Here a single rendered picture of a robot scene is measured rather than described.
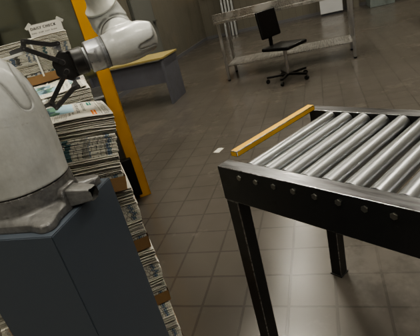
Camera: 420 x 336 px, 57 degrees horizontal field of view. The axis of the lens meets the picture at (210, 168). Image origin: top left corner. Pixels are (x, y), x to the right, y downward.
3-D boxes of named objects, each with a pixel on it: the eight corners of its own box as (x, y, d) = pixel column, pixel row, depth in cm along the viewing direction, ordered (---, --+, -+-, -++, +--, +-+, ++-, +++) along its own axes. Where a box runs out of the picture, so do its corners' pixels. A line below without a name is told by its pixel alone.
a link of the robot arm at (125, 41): (117, 75, 112) (105, 56, 120) (166, 57, 115) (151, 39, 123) (104, 41, 104) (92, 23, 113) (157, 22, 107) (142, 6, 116)
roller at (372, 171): (359, 203, 92) (341, 203, 96) (436, 129, 118) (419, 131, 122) (353, 185, 91) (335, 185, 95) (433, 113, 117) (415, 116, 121)
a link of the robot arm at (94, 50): (113, 68, 109) (93, 75, 108) (110, 65, 117) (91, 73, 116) (100, 35, 105) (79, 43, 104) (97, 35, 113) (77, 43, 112)
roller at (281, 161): (271, 171, 110) (271, 185, 112) (355, 112, 136) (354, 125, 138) (257, 165, 113) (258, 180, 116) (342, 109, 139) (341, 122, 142)
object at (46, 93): (-8, 115, 148) (-9, 113, 148) (0, 103, 173) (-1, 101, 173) (87, 87, 157) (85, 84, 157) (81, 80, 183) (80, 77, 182)
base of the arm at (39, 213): (71, 232, 60) (57, 201, 58) (-36, 239, 67) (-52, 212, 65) (121, 177, 76) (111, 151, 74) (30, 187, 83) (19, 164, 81)
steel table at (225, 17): (234, 71, 669) (222, 10, 629) (355, 48, 607) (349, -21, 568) (225, 82, 606) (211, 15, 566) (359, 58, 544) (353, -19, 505)
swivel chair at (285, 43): (311, 71, 541) (303, 0, 504) (309, 82, 491) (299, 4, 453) (269, 78, 562) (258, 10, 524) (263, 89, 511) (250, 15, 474)
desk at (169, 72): (118, 103, 648) (105, 64, 621) (187, 91, 610) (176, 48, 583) (100, 116, 593) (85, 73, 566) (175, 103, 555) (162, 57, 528)
